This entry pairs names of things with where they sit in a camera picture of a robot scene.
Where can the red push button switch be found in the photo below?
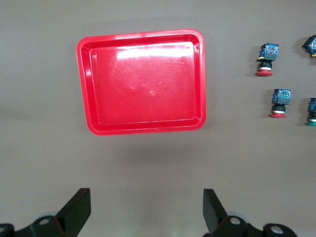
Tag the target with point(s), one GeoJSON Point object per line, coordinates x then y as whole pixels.
{"type": "Point", "coordinates": [282, 97]}

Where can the brown table cover sheet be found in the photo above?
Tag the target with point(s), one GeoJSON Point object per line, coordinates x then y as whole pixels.
{"type": "Point", "coordinates": [158, 160]}

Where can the green push button switch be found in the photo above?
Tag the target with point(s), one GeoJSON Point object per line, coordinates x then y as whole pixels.
{"type": "Point", "coordinates": [311, 45]}
{"type": "Point", "coordinates": [312, 108]}

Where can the red plastic tray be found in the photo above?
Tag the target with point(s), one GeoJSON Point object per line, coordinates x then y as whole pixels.
{"type": "Point", "coordinates": [143, 86]}

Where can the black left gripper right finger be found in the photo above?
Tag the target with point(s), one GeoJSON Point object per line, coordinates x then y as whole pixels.
{"type": "Point", "coordinates": [214, 214]}

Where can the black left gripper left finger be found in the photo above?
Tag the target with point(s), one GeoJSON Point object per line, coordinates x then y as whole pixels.
{"type": "Point", "coordinates": [74, 212]}

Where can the red button with yellow tag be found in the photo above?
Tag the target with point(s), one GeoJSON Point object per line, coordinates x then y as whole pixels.
{"type": "Point", "coordinates": [268, 55]}

